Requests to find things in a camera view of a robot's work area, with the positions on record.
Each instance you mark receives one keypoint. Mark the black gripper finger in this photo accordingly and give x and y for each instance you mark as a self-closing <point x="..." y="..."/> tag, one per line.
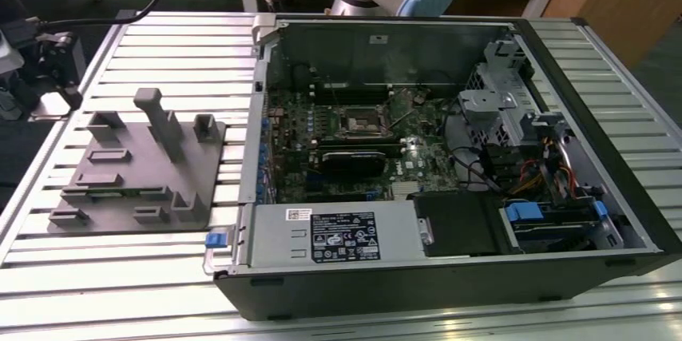
<point x="73" y="98"/>

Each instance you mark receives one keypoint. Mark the hard disk in blue carrier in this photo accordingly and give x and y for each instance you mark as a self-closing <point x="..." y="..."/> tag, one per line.
<point x="519" y="213"/>

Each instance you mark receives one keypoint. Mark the black PC case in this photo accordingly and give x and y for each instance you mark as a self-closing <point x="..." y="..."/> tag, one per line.
<point x="425" y="289"/>

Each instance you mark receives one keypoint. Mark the metal drive cage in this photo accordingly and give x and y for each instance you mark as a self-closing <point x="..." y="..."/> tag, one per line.
<point x="489" y="101"/>

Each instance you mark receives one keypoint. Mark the CPU socket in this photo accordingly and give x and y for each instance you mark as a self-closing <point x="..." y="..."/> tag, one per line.
<point x="367" y="121"/>

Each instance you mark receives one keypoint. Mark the blue case release latch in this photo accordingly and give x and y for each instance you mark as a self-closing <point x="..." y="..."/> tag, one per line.
<point x="215" y="238"/>

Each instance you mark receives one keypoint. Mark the grey plastic drive latch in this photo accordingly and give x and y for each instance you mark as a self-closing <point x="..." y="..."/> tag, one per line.
<point x="543" y="121"/>

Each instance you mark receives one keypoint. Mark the grey case corner bracket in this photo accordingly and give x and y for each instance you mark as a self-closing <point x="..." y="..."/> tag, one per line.
<point x="263" y="29"/>

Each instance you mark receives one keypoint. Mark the black RAM slot row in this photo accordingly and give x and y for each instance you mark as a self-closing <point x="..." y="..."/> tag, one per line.
<point x="351" y="93"/>
<point x="356" y="149"/>

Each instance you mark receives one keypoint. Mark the small silver heatsink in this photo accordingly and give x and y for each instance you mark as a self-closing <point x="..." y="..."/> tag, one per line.
<point x="405" y="189"/>

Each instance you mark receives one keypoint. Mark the grey parts rack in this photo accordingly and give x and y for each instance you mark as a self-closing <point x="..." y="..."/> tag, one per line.
<point x="144" y="157"/>

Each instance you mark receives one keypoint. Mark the blue plastic clip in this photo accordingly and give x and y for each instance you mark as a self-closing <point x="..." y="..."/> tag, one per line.
<point x="599" y="209"/>

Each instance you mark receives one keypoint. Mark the black graphics card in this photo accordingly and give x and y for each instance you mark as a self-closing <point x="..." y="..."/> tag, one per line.
<point x="351" y="165"/>

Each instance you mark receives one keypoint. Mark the silver power supply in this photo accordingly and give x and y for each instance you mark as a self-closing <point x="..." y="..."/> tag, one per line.
<point x="276" y="245"/>

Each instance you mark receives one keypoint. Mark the black plastic shroud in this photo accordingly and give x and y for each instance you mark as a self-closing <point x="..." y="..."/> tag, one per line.
<point x="457" y="225"/>

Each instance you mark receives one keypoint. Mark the green motherboard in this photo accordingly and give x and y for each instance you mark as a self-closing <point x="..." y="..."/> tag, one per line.
<point x="431" y="165"/>

